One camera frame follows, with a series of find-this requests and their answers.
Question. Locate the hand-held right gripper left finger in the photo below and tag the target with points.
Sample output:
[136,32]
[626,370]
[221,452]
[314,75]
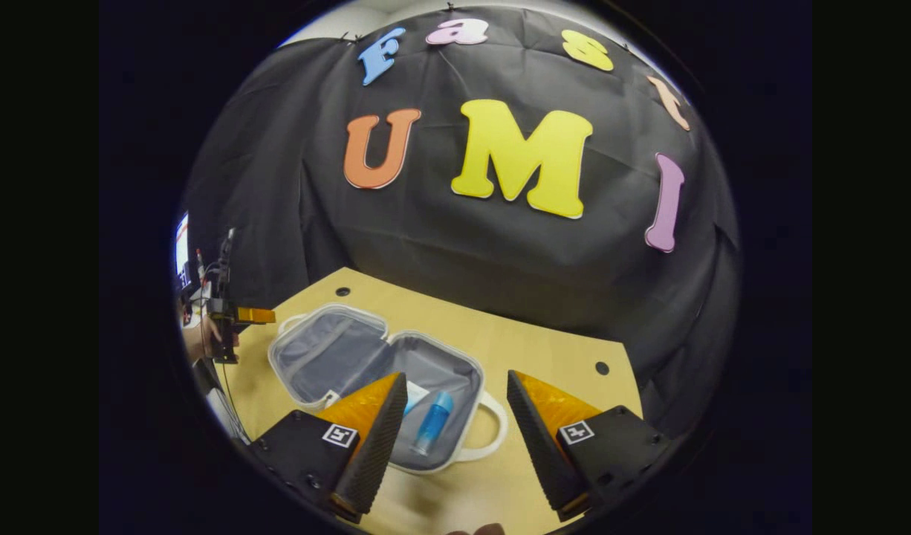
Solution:
[377,453]

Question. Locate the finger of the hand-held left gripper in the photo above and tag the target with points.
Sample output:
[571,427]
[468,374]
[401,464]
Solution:
[256,315]

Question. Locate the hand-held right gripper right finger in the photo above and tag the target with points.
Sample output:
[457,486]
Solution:
[545,453]

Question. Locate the blue capped clear bottle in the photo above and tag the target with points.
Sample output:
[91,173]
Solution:
[433,420]

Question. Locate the white blue cream tube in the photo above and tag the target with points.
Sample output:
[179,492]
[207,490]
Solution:
[417,392]

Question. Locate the white suitcase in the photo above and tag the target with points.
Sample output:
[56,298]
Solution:
[329,357]

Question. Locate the white red cluttered object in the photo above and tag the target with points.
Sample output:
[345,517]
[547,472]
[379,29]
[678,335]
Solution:
[195,301]

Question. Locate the computer monitor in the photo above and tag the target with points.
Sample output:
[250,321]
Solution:
[181,249]

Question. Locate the black backdrop cloth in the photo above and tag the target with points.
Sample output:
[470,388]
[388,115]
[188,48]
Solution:
[441,245]

